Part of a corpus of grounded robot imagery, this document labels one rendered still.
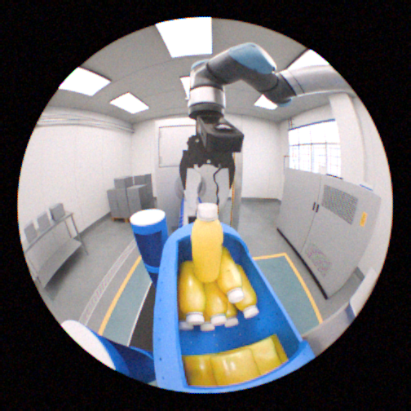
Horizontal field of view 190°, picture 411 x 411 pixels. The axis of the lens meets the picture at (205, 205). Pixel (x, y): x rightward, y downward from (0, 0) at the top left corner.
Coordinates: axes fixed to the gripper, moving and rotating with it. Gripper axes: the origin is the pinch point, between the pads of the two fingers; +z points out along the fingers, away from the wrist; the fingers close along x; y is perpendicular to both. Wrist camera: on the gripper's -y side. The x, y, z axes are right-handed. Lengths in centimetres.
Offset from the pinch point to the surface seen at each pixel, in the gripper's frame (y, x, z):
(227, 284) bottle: -5.5, -4.4, 17.7
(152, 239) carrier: 75, 39, 57
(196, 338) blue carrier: -16.8, 5.2, 33.8
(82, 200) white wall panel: 214, 287, 46
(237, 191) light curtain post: 63, -33, 11
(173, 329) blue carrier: -18.3, 7.4, 10.1
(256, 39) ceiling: 53, -74, -209
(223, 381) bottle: -29.9, 2.3, 13.8
